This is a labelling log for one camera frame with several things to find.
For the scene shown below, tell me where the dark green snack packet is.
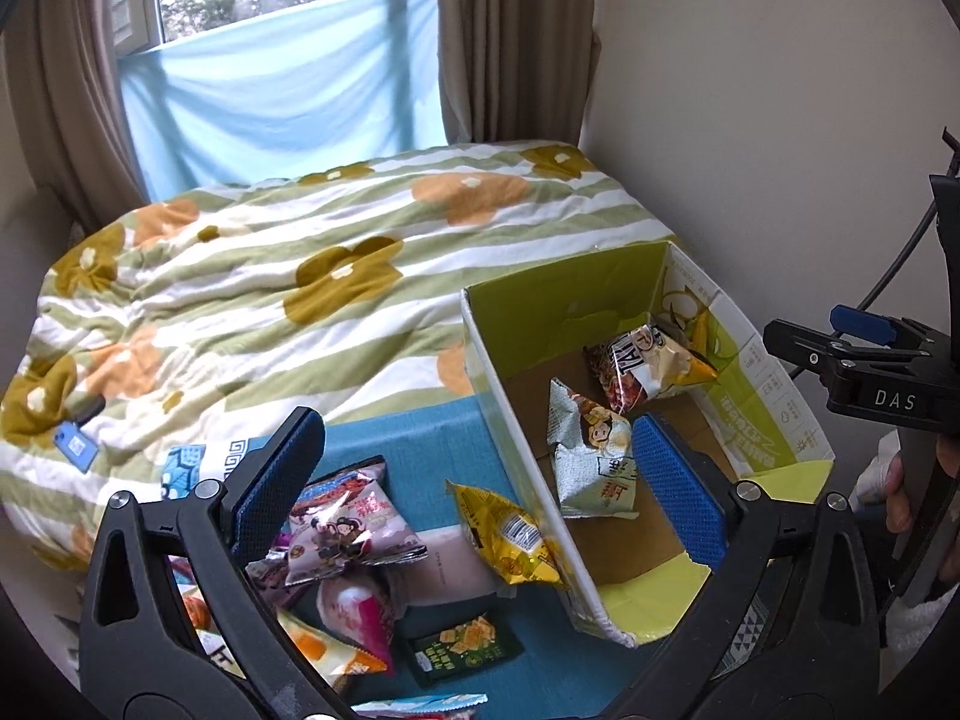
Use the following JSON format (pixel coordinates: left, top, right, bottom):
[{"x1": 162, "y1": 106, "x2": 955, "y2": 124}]
[{"x1": 407, "y1": 615, "x2": 524, "y2": 687}]

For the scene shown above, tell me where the person's right hand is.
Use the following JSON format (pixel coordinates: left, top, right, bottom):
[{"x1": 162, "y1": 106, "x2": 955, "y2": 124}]
[{"x1": 885, "y1": 433, "x2": 960, "y2": 535}]

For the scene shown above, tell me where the mauve cartoon snack packet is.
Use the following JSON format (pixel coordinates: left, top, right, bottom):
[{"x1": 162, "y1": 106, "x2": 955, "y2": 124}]
[{"x1": 285, "y1": 457, "x2": 428, "y2": 586}]

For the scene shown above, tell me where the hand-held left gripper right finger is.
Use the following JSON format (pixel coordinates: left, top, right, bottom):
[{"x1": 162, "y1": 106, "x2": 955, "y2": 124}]
[{"x1": 600, "y1": 414, "x2": 882, "y2": 720}]

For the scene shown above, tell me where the pale mauve box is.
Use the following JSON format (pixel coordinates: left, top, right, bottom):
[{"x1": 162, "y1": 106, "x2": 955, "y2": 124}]
[{"x1": 382, "y1": 525, "x2": 505, "y2": 613}]

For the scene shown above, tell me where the small purple snack packet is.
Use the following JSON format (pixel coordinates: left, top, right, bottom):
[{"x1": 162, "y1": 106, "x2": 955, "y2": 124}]
[{"x1": 246, "y1": 531, "x2": 302, "y2": 610}]

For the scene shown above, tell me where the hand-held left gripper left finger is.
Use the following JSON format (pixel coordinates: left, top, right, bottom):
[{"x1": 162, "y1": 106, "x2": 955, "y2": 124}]
[{"x1": 79, "y1": 406, "x2": 353, "y2": 720}]

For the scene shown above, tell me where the blue patterned table cloth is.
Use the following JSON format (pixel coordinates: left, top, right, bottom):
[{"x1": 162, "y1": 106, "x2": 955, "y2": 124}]
[{"x1": 160, "y1": 396, "x2": 627, "y2": 720}]

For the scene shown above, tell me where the green and white cardboard box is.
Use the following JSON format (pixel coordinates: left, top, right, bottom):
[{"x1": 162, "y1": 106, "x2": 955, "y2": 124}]
[{"x1": 459, "y1": 240, "x2": 836, "y2": 647}]

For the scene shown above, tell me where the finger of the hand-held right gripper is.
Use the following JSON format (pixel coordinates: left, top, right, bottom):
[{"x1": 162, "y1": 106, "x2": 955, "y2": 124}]
[
  {"x1": 763, "y1": 319, "x2": 856, "y2": 391},
  {"x1": 829, "y1": 304, "x2": 950, "y2": 372}
]

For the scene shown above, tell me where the black curved cable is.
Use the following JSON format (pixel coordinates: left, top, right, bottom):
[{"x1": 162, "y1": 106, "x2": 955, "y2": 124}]
[{"x1": 855, "y1": 130, "x2": 960, "y2": 316}]

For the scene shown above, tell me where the small blue tag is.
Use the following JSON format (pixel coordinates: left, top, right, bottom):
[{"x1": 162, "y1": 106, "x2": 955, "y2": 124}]
[{"x1": 54, "y1": 420, "x2": 99, "y2": 474}]

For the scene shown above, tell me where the orange and white snack packet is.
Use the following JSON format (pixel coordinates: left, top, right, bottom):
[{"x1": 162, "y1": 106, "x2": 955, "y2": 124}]
[{"x1": 277, "y1": 607, "x2": 389, "y2": 692}]

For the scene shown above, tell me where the beige and red snack packet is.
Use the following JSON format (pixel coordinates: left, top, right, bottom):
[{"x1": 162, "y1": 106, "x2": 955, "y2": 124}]
[{"x1": 583, "y1": 322, "x2": 719, "y2": 415}]

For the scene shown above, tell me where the floral striped blanket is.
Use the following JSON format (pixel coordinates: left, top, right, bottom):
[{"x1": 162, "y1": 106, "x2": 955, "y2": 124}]
[{"x1": 0, "y1": 139, "x2": 676, "y2": 691}]

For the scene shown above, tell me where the beige curtain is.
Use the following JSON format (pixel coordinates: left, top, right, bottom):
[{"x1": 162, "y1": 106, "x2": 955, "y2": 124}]
[
  {"x1": 0, "y1": 0, "x2": 164, "y2": 235},
  {"x1": 439, "y1": 0, "x2": 603, "y2": 149}
]

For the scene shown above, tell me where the small orange snack packet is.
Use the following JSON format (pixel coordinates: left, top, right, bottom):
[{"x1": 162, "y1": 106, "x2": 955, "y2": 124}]
[{"x1": 180, "y1": 585, "x2": 226, "y2": 632}]

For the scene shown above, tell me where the yellow snack packet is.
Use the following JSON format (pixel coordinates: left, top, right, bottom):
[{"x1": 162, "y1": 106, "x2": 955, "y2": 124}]
[{"x1": 446, "y1": 480, "x2": 565, "y2": 590}]

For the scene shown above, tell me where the grey-green cartoon snack packet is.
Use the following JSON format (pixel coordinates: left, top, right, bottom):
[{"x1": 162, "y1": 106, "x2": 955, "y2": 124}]
[{"x1": 547, "y1": 377, "x2": 641, "y2": 520}]

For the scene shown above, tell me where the light blue window cloth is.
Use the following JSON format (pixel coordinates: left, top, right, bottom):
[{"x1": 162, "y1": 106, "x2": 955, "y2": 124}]
[{"x1": 120, "y1": 0, "x2": 443, "y2": 203}]

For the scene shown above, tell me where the pink and blue snack packet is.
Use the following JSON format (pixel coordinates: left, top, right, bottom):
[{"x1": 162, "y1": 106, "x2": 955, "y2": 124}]
[{"x1": 351, "y1": 693, "x2": 482, "y2": 720}]

